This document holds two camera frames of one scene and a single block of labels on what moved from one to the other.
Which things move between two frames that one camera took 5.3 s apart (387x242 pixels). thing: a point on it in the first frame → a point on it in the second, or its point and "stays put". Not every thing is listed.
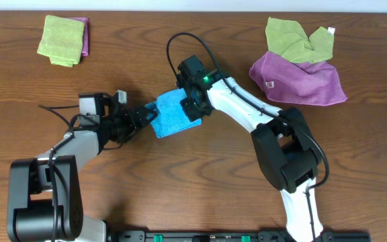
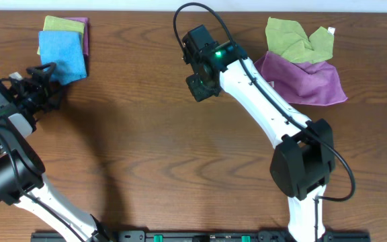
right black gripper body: x=189 y=109 → x=198 y=87
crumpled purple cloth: x=315 y=83 stays put
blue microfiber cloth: x=171 y=118 → x=66 y=49
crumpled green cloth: x=287 y=39 stays put
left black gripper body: x=133 y=118 → x=32 y=89
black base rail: x=236 y=236 stays put
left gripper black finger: x=143 y=115 → x=41 y=73
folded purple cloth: x=85 y=40 stays put
